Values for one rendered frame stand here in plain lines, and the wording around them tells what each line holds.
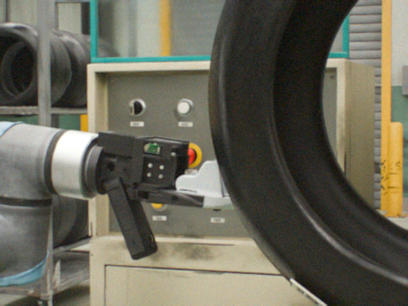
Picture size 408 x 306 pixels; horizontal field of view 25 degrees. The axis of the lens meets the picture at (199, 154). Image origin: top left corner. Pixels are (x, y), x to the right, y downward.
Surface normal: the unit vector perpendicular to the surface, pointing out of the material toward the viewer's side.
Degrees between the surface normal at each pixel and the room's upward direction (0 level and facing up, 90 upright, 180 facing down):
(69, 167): 87
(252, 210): 112
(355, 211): 82
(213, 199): 93
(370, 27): 90
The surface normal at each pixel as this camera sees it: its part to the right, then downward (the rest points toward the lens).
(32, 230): 0.59, 0.13
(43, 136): -0.13, -0.70
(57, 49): 0.84, -0.40
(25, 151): -0.27, -0.25
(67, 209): 0.94, -0.04
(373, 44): -0.36, 0.05
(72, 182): -0.32, 0.51
